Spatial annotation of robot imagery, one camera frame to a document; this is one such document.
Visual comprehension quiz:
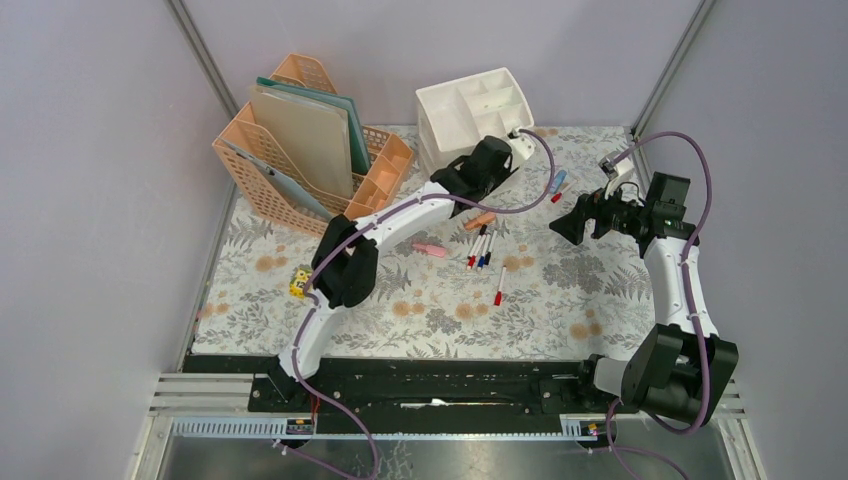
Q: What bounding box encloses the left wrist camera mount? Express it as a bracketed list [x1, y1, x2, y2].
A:
[507, 129, 536, 163]

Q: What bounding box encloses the beige file folder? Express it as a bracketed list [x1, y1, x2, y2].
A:
[249, 85, 353, 199]

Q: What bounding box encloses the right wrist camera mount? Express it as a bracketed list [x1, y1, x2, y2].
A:
[598, 154, 635, 198]

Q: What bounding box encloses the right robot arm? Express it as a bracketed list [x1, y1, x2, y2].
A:
[549, 173, 739, 428]

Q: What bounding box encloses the blue cap whiteboard marker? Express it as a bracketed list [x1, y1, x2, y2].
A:
[475, 232, 492, 270]

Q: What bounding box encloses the aluminium frame post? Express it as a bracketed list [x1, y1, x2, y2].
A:
[630, 0, 717, 138]
[164, 0, 240, 118]

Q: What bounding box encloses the red cap whiteboard marker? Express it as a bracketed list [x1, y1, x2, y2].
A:
[466, 234, 486, 270]

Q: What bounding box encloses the right aluminium frame post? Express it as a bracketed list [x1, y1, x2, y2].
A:
[630, 0, 717, 138]

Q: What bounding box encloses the orange plastic file organizer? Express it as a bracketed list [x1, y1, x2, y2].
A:
[213, 54, 414, 236]

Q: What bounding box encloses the floral patterned table mat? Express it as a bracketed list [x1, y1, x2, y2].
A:
[191, 127, 654, 360]

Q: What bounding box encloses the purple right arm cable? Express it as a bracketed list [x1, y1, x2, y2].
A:
[604, 131, 715, 480]

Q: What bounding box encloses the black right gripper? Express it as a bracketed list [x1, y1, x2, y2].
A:
[548, 176, 650, 246]

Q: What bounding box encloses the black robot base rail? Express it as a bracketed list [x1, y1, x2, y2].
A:
[182, 355, 613, 436]

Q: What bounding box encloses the black cap whiteboard marker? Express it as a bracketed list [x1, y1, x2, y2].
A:
[468, 224, 488, 259]

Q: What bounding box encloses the orange highlighter centre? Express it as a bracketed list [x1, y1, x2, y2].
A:
[464, 212, 496, 231]

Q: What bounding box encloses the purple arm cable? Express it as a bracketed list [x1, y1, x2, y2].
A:
[290, 129, 556, 480]
[604, 131, 715, 480]

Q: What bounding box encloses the yellow owl eraser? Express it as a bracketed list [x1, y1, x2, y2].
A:
[289, 265, 312, 299]

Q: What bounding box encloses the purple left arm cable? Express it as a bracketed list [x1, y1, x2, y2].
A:
[290, 129, 556, 480]

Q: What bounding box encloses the pink highlighter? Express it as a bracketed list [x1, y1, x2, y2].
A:
[412, 243, 447, 258]

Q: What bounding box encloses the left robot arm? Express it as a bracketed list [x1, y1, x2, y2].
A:
[268, 130, 521, 411]

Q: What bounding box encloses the light blue clipboard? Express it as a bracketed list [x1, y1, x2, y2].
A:
[218, 137, 333, 220]

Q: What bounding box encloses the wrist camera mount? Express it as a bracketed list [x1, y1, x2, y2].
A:
[598, 154, 635, 198]
[507, 129, 536, 163]

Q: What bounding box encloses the white plastic drawer unit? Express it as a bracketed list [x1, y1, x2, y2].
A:
[415, 67, 535, 175]

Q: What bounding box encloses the teal file folder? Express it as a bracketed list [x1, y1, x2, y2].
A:
[256, 77, 371, 175]

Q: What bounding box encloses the left aluminium frame post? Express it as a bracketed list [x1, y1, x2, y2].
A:
[164, 0, 240, 118]

